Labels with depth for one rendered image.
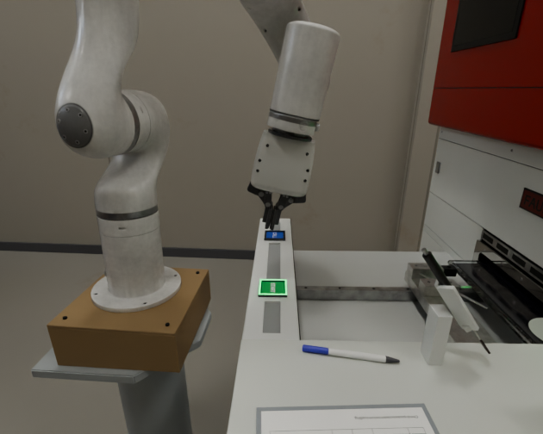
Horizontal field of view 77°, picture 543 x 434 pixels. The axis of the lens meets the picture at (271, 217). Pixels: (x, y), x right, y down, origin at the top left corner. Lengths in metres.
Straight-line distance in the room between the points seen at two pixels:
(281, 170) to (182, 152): 2.16
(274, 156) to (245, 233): 2.23
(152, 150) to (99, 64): 0.19
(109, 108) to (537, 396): 0.74
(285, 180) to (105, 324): 0.44
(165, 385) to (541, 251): 0.89
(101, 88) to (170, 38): 2.06
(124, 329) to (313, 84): 0.54
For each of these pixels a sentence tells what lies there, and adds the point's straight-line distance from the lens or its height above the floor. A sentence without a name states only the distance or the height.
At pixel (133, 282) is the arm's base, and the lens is 0.77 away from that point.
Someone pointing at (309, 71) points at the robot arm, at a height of 1.36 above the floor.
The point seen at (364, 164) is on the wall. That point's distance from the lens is 2.62.
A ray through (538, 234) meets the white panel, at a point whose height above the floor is 1.04.
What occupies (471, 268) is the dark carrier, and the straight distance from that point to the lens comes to 1.03.
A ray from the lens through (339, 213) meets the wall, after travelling 2.70.
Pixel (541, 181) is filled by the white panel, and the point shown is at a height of 1.15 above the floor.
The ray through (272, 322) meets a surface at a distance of 0.62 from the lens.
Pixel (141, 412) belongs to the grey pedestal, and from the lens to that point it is 0.97.
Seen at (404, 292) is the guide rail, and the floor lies 0.85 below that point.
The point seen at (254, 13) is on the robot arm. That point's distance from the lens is 0.63.
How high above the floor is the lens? 1.34
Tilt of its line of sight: 21 degrees down
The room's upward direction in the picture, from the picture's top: straight up
